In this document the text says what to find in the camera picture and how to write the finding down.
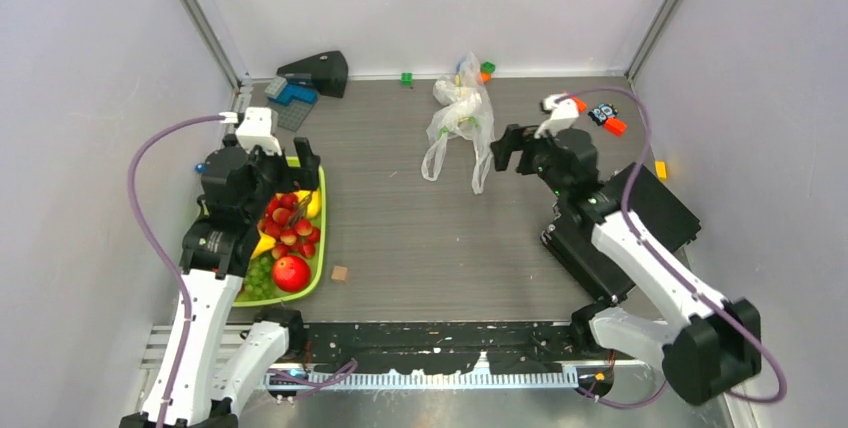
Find red toy brick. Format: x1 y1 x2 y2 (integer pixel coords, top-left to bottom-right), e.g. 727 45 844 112
603 118 628 137

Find green cube by ring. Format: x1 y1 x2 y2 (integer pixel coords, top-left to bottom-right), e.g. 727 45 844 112
480 61 496 75

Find black wedge block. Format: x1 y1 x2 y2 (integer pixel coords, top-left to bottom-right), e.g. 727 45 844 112
276 50 349 98

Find clear printed plastic bag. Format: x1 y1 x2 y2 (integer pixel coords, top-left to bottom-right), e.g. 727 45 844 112
420 52 495 195

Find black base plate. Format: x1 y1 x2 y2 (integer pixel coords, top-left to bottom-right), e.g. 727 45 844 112
278 321 632 375

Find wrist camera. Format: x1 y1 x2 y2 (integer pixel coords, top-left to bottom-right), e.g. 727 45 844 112
235 107 283 156
534 92 581 139

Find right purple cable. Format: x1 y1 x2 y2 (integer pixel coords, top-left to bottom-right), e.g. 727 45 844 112
556 86 790 406

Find green toy brick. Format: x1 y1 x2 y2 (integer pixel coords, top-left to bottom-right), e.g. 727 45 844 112
400 72 413 86

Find yellow fake banana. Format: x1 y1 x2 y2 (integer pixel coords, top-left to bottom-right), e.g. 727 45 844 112
250 189 323 261

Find green fake grapes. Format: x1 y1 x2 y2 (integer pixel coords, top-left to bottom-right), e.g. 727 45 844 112
237 253 278 301

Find orange toy bar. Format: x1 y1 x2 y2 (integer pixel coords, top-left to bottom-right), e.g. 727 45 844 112
573 98 587 113

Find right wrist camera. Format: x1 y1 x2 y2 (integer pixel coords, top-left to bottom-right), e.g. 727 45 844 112
534 92 581 139

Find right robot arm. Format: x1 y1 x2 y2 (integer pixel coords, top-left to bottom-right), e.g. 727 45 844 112
491 124 762 406

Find grey toy baseplate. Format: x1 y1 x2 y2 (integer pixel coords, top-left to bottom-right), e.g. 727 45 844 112
274 101 313 132

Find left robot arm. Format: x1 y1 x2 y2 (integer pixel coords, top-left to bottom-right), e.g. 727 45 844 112
120 135 321 427

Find green plastic tray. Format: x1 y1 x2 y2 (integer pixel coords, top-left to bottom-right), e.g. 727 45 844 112
179 149 327 307

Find small wooden cube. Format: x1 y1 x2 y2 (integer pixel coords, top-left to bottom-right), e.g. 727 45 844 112
331 266 349 283

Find yellow toy block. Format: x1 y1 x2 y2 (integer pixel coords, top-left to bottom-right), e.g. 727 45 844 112
654 160 668 181

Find red fake apple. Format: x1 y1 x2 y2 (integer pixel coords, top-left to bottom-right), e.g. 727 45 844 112
271 255 312 293

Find black box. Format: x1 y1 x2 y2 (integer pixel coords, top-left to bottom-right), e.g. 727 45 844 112
541 164 701 304

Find grey small toy brick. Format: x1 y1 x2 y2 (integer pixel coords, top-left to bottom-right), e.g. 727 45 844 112
264 76 288 99

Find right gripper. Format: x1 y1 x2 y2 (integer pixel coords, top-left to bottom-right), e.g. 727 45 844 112
488 124 567 198

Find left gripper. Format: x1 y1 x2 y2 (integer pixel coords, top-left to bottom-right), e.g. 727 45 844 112
225 134 318 221

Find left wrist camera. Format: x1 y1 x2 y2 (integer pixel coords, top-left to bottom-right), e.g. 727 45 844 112
235 107 283 156

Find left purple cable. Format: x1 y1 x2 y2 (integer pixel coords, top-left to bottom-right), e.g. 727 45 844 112
127 113 230 428

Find purple cable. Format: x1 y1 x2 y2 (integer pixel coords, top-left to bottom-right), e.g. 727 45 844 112
556 86 790 406
127 113 230 428

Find red fake lychee bunch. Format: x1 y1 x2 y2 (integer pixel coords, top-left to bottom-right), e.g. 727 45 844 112
258 193 323 261

